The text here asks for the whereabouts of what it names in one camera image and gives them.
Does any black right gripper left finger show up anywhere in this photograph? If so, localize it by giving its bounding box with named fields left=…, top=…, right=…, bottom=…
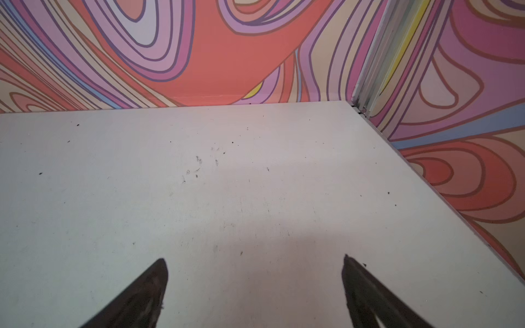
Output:
left=83, top=258, right=168, bottom=328

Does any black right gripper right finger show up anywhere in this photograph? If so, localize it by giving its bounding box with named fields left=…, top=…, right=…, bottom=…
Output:
left=342, top=255, right=431, bottom=327

